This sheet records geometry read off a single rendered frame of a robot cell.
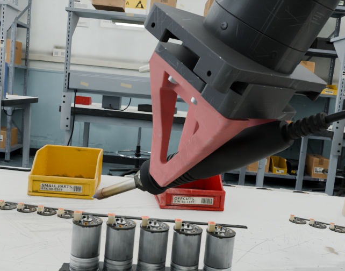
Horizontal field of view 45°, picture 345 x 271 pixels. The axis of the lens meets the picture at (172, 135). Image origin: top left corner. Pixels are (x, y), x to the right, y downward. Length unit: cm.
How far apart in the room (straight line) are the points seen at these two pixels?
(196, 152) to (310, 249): 34
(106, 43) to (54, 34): 60
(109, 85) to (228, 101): 243
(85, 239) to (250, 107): 19
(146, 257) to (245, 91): 20
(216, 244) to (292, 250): 19
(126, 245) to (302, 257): 24
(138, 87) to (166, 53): 237
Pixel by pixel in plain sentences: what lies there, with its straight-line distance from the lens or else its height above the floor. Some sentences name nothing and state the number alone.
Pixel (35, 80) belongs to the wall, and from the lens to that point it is 496.
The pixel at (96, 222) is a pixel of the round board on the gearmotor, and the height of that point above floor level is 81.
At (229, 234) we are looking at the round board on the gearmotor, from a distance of 35.
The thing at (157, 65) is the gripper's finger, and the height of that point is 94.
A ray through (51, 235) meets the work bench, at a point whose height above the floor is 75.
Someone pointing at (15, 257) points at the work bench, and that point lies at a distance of 44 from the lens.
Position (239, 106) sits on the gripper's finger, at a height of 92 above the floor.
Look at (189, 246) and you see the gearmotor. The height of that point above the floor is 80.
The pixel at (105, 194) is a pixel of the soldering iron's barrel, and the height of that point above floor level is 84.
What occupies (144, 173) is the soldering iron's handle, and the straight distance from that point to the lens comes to 27.
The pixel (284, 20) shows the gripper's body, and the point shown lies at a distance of 21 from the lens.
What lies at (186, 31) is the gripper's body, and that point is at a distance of 20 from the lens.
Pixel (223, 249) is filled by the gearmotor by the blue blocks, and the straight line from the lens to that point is 35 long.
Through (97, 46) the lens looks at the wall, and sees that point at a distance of 482.
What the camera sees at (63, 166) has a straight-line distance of 75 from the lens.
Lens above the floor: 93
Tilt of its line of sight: 7 degrees down
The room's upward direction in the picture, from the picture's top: 5 degrees clockwise
